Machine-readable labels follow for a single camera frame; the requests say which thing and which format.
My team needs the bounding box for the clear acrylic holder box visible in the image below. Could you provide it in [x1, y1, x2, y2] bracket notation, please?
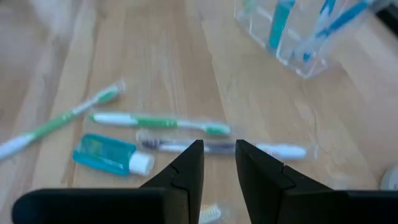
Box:
[234, 0, 383, 80]

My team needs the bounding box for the orange white toothbrush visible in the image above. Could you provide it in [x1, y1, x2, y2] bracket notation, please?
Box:
[198, 203, 223, 224]

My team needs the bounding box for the purple white toothbrush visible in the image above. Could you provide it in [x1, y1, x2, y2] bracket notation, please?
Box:
[135, 130, 318, 161]

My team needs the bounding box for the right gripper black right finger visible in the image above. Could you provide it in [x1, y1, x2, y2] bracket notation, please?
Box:
[235, 139, 398, 224]

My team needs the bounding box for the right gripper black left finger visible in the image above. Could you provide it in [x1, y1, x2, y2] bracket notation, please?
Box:
[12, 139, 205, 224]

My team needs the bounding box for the teal mouthwash bottle white cap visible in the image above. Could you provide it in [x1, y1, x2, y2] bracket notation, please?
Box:
[72, 133, 155, 177]

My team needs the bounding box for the green white toothbrush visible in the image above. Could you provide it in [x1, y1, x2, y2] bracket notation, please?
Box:
[267, 0, 298, 52]
[0, 79, 127, 162]
[88, 111, 234, 137]

